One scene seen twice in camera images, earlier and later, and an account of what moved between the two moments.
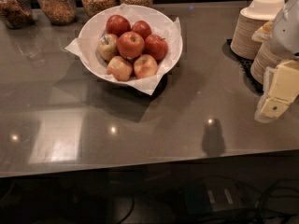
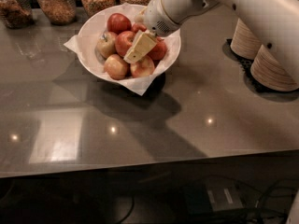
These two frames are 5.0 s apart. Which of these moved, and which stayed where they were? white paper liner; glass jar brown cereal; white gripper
Moved: white gripper
Stayed: white paper liner; glass jar brown cereal
